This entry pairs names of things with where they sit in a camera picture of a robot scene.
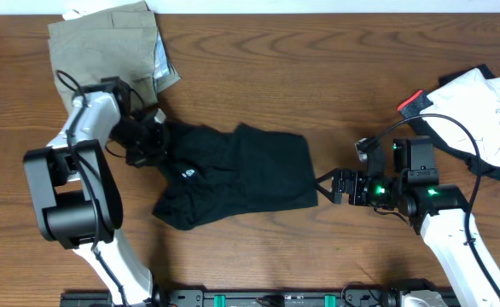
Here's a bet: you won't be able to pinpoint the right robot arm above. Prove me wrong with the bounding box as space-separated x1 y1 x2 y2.
315 136 500 306

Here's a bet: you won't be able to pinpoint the folded khaki shorts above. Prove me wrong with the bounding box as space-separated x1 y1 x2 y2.
48 1 181 106

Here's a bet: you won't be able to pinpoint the black t-shirt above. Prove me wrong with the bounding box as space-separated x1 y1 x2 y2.
153 123 318 230

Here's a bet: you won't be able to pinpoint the right black cable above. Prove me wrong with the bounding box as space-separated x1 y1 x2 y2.
363 113 500 307

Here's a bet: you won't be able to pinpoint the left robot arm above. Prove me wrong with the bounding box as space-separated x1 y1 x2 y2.
23 78 170 306

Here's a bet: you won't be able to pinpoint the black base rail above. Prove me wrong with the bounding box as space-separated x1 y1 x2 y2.
60 279 462 307

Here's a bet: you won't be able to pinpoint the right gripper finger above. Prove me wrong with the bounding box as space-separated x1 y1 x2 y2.
316 168 343 183
316 181 344 204

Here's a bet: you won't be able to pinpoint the black white printed garment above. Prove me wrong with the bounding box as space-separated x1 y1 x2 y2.
398 64 500 181

